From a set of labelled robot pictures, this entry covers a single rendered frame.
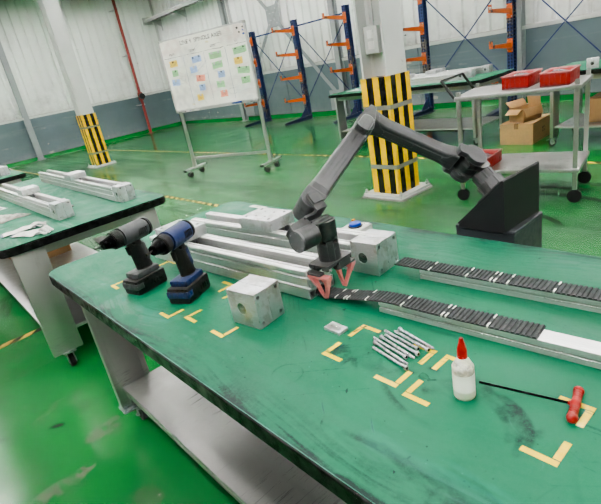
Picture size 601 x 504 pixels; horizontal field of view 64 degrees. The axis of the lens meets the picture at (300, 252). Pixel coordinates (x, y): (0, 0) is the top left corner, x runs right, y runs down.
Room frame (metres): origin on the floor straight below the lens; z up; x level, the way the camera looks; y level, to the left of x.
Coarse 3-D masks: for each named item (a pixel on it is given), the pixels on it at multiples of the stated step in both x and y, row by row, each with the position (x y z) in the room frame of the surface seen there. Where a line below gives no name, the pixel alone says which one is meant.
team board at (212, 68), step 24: (240, 24) 6.84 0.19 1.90; (168, 48) 7.51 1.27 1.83; (192, 48) 7.29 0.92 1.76; (216, 48) 7.08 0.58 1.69; (240, 48) 6.88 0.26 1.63; (168, 72) 7.57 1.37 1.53; (192, 72) 7.34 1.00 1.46; (216, 72) 7.13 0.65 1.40; (240, 72) 6.92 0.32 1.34; (192, 96) 7.40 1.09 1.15; (216, 96) 7.18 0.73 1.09; (240, 96) 6.97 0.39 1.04; (264, 120) 6.87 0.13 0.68; (192, 168) 7.51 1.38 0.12; (264, 168) 6.75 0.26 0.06
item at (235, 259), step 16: (208, 240) 1.58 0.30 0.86; (224, 240) 1.52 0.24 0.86; (160, 256) 1.70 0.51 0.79; (192, 256) 1.54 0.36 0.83; (208, 256) 1.47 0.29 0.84; (224, 256) 1.40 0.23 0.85; (240, 256) 1.35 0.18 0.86; (256, 256) 1.32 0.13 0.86; (272, 256) 1.35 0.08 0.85; (288, 256) 1.30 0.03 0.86; (304, 256) 1.25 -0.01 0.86; (224, 272) 1.42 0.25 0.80; (240, 272) 1.36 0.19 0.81; (256, 272) 1.30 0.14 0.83; (272, 272) 1.24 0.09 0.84; (288, 272) 1.20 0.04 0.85; (304, 272) 1.15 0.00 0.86; (288, 288) 1.21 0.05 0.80; (304, 288) 1.16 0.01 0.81
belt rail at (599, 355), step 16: (384, 304) 1.01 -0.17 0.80; (416, 320) 0.95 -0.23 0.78; (432, 320) 0.92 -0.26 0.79; (448, 320) 0.89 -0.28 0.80; (480, 336) 0.84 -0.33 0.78; (496, 336) 0.82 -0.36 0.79; (512, 336) 0.79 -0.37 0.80; (544, 336) 0.76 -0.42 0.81; (560, 336) 0.75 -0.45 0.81; (544, 352) 0.75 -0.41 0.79; (560, 352) 0.73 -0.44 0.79; (576, 352) 0.71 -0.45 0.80; (592, 352) 0.69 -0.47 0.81
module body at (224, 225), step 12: (216, 216) 1.86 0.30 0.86; (228, 216) 1.81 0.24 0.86; (240, 216) 1.77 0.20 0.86; (216, 228) 1.76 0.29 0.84; (228, 228) 1.69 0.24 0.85; (240, 228) 1.64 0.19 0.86; (288, 228) 1.56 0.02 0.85; (240, 240) 1.65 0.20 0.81; (252, 240) 1.60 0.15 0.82; (264, 240) 1.55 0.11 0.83; (276, 240) 1.51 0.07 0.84; (288, 240) 1.48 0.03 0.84; (348, 240) 1.31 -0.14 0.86; (312, 252) 1.41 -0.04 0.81
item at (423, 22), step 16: (512, 0) 8.04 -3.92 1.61; (512, 16) 8.04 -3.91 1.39; (560, 16) 7.54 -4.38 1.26; (512, 32) 8.04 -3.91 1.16; (496, 48) 7.81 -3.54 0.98; (512, 48) 8.04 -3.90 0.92; (512, 64) 8.05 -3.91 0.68; (528, 64) 7.89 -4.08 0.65; (432, 96) 9.37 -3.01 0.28; (512, 96) 8.06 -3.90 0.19; (416, 112) 9.14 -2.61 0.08; (496, 112) 7.77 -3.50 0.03
